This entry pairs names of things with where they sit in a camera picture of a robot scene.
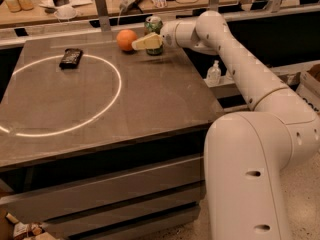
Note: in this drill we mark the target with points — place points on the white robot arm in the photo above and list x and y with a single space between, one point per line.
245 152

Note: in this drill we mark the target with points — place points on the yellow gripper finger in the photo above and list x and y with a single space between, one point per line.
149 41

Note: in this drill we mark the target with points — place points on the black snack packet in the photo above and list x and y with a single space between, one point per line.
71 58

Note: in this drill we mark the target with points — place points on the green soda can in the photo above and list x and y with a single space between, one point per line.
153 24

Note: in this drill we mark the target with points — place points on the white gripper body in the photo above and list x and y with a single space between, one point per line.
169 35

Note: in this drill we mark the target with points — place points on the orange fruit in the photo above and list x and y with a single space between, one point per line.
125 38

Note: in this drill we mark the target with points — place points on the clear sanitizer bottle left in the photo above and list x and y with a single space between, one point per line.
213 74

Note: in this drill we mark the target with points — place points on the grey metal post left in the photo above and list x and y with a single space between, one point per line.
103 17

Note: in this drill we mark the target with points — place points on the cardboard box with print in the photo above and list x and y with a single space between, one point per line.
309 87

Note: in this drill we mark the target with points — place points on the white face mask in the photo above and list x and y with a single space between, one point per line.
65 13

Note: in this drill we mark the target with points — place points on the orange liquid jar left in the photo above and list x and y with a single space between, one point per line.
12 1

